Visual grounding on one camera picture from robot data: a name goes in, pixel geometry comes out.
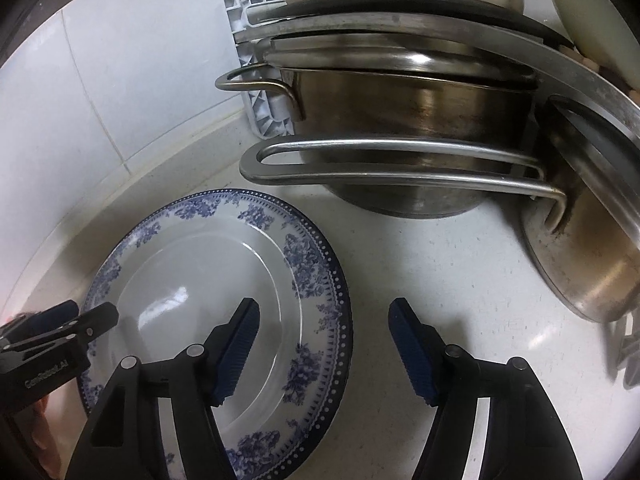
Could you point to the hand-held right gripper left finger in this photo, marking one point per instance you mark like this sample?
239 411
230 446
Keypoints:
235 355

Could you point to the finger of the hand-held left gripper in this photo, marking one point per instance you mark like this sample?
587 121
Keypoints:
95 322
55 312

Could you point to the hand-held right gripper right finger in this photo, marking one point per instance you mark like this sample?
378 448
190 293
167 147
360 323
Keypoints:
415 355

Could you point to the blue floral plate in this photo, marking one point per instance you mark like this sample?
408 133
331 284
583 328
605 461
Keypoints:
190 270

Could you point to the person's left hand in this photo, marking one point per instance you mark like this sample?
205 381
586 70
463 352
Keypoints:
42 430

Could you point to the small steel pot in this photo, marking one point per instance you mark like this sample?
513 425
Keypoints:
590 260

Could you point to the pot rack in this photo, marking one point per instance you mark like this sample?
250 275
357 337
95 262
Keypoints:
260 110

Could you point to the large steel pot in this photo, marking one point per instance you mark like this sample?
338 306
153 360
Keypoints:
400 105

